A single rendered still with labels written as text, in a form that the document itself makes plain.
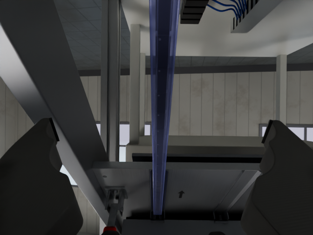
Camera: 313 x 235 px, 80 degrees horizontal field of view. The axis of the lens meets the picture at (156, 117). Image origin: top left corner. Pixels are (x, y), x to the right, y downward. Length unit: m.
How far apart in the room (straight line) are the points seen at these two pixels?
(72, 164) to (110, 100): 0.28
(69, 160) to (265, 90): 3.64
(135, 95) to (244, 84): 3.16
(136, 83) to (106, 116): 0.18
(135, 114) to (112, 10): 0.29
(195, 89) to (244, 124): 1.05
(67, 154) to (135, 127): 0.42
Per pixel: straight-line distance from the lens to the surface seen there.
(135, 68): 0.62
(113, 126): 0.47
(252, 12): 0.56
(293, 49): 1.02
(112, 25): 0.52
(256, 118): 3.68
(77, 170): 0.23
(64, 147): 0.19
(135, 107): 0.60
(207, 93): 3.52
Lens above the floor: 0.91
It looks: level
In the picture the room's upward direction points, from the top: 179 degrees counter-clockwise
